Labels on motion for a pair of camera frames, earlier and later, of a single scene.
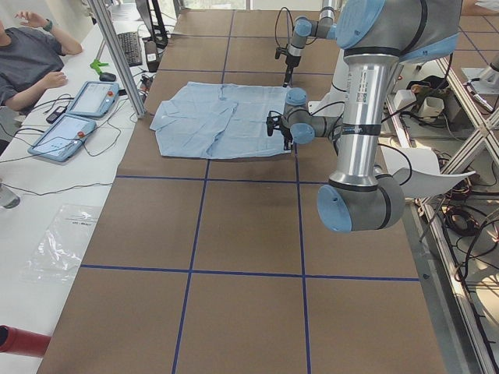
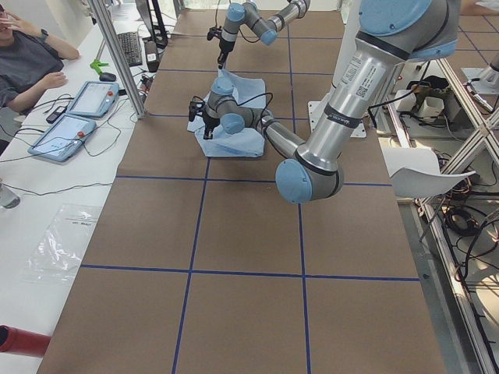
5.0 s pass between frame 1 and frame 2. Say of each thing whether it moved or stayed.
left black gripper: moved
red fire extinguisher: stayed
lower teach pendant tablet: stayed
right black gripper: moved
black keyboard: stayed
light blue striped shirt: moved
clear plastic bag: stayed
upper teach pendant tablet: stayed
